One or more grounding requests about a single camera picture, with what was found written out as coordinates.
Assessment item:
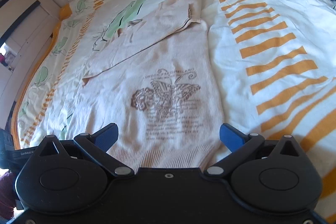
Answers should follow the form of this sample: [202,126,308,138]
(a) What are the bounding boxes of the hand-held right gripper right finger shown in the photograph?
[204,123,300,178]

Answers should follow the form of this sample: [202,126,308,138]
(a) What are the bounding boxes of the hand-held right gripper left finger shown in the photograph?
[39,123,133,178]

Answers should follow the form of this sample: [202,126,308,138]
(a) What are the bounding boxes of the beige knit sweater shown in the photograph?
[82,0,225,170]

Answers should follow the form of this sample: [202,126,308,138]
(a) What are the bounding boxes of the person's left forearm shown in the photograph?
[0,170,17,216]

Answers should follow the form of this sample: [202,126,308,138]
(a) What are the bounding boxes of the leaf print duvet cover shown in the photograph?
[16,0,336,216]

